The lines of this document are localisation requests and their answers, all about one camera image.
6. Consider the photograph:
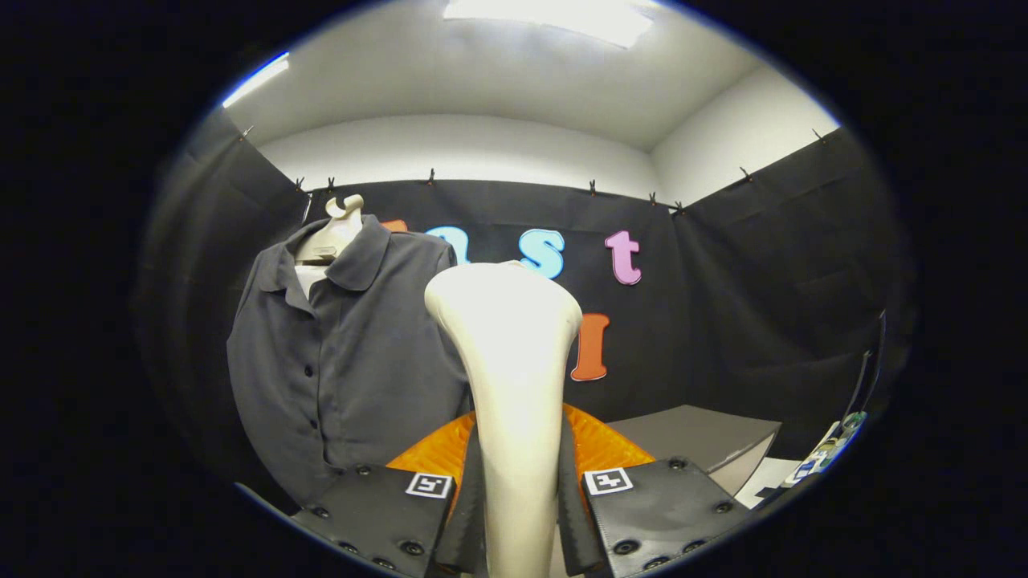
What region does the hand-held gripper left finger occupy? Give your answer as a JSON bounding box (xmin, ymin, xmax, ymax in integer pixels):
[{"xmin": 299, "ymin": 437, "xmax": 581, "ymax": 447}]
[{"xmin": 289, "ymin": 411, "xmax": 488, "ymax": 578}]

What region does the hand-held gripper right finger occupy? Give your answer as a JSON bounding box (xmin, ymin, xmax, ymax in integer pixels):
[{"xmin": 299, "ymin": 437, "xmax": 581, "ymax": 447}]
[{"xmin": 557, "ymin": 404, "xmax": 752, "ymax": 578}]

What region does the grey button shirt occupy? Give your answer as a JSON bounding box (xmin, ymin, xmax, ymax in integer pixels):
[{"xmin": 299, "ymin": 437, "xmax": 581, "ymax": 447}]
[{"xmin": 226, "ymin": 214, "xmax": 475, "ymax": 507}]

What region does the cream garment hanger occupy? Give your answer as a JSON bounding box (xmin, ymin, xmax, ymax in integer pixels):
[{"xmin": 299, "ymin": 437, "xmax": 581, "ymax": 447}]
[{"xmin": 295, "ymin": 194, "xmax": 365, "ymax": 298}]

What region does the grey cabinet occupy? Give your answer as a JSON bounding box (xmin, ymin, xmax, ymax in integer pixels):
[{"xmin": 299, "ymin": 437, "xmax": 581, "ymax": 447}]
[{"xmin": 606, "ymin": 405, "xmax": 782, "ymax": 497}]

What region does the white side table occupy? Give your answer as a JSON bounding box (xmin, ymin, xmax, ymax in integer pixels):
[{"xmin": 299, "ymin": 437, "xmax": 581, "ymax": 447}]
[{"xmin": 735, "ymin": 409, "xmax": 868, "ymax": 511}]

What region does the black backdrop cloth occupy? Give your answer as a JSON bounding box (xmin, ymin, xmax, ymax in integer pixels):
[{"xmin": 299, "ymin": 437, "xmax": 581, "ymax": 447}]
[{"xmin": 137, "ymin": 108, "xmax": 916, "ymax": 515}]

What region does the narrow ceiling light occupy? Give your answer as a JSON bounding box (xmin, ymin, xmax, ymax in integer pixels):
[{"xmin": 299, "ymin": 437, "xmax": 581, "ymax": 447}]
[{"xmin": 221, "ymin": 52, "xmax": 292, "ymax": 109}]

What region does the large ceiling light panel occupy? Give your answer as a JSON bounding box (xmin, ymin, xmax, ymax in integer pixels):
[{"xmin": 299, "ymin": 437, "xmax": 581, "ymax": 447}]
[{"xmin": 442, "ymin": 0, "xmax": 655, "ymax": 49}]

